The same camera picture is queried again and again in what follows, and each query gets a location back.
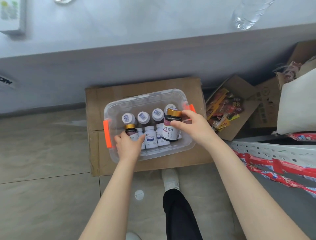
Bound person's left hand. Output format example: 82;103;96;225
113;130;146;164

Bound person's right hand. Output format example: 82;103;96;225
170;110;218;149

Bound dark bottle gold cap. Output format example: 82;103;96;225
124;123;139;141
162;107;182;142

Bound clear bin orange handles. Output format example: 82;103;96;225
103;88;197;164

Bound white metal shelf rack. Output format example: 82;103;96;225
231;135;316;240

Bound person's left forearm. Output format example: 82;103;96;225
79;156;141;240

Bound person's right forearm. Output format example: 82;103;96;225
207;138;311;240

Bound closed brown cardboard box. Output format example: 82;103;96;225
85;77;214;176

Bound person's right white shoe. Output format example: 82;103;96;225
162;168;180;192

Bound open brown cardboard box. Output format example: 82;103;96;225
205;75;261;141

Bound torn brown cardboard box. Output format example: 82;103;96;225
247;39;316;129

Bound person's black trousers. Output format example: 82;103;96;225
163;189;203;240

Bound clear water bottle blue label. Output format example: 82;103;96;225
232;0;276;31

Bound pile of colourful snack packets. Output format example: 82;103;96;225
206;88;245;132

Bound bunch of red snack strips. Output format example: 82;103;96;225
233;132;316;196

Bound gray window sill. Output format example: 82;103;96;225
0;0;316;59

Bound small white green carton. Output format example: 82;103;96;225
0;0;26;35

